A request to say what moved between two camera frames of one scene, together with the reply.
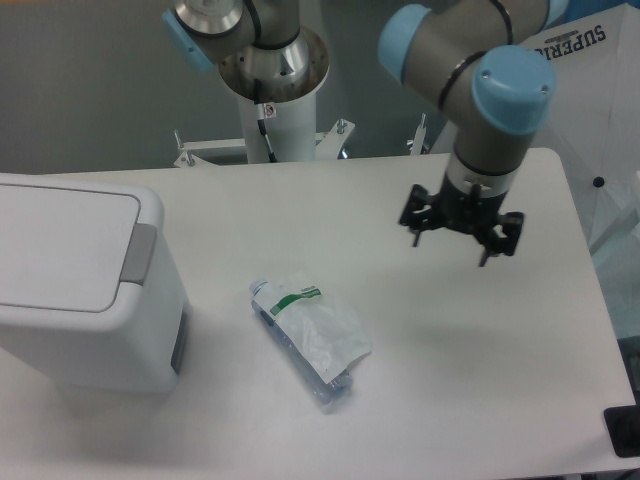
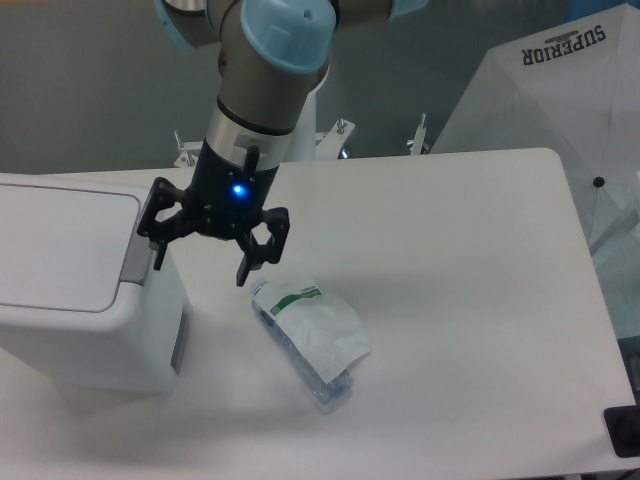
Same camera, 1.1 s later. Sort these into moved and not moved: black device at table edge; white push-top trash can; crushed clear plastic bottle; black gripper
Moved: black gripper
Not moved: white push-top trash can; black device at table edge; crushed clear plastic bottle
